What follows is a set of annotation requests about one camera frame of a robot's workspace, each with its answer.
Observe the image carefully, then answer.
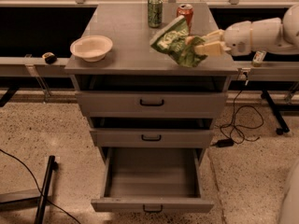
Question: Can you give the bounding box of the grey middle drawer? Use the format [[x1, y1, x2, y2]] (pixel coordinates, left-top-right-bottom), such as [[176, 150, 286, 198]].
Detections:
[[90, 128, 213, 148]]

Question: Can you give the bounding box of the green soda can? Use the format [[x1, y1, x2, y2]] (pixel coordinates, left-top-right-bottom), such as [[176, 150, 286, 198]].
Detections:
[[148, 0, 163, 28]]

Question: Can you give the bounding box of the grey top drawer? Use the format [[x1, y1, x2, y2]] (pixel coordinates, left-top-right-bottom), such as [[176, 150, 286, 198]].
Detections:
[[76, 91, 227, 119]]

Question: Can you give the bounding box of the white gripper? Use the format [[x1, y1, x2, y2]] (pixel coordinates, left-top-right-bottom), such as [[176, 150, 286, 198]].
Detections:
[[194, 21, 251, 56]]

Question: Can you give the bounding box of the black caster leg right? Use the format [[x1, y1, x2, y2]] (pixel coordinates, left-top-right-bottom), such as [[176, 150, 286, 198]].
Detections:
[[261, 90, 290, 135]]

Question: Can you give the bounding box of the grey bottom drawer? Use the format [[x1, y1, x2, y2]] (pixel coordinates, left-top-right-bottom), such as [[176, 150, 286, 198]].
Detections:
[[92, 147, 213, 213]]

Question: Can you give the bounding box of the white wall outlet plug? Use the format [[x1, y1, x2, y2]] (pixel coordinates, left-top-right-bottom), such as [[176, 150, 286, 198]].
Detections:
[[237, 68, 250, 80]]

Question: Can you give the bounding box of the black floor cable left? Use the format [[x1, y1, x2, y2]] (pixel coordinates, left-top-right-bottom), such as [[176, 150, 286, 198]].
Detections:
[[0, 147, 82, 224]]

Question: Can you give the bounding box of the black tangled cable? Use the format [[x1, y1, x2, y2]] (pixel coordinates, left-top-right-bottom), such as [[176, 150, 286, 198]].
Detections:
[[220, 84, 265, 145]]

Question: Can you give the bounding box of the black metal floor stand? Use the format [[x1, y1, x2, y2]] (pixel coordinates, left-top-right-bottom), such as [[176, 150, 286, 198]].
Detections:
[[0, 156, 58, 224]]

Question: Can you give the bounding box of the white paper bowl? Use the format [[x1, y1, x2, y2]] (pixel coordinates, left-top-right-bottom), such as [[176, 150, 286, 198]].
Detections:
[[70, 35, 113, 62]]

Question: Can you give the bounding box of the grey drawer cabinet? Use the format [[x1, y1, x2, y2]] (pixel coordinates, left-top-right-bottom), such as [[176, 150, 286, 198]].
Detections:
[[65, 3, 237, 157]]

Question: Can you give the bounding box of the black power adapter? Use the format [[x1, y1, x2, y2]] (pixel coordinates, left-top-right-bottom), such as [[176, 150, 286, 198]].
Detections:
[[213, 138, 235, 147]]

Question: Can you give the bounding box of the small black yellow object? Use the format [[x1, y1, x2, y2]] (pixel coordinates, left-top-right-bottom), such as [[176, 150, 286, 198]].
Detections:
[[42, 52, 57, 64]]

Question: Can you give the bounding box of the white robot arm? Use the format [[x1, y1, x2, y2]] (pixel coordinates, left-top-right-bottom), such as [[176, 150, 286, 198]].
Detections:
[[194, 4, 299, 224]]

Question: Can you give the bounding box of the clear plastic bottle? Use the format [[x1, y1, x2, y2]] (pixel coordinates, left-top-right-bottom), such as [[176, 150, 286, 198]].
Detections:
[[251, 50, 266, 67]]

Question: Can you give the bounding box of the grey drawer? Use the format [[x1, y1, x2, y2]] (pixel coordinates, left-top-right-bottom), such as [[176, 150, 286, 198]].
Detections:
[[92, 147, 213, 213], [90, 128, 213, 148], [76, 91, 227, 119]]

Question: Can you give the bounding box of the orange soda can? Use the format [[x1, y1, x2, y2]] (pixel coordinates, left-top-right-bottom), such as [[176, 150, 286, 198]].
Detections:
[[177, 4, 193, 35]]

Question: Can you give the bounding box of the green jalapeno chip bag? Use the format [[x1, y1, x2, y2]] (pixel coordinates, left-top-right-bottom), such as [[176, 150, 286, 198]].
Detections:
[[149, 15, 207, 68]]

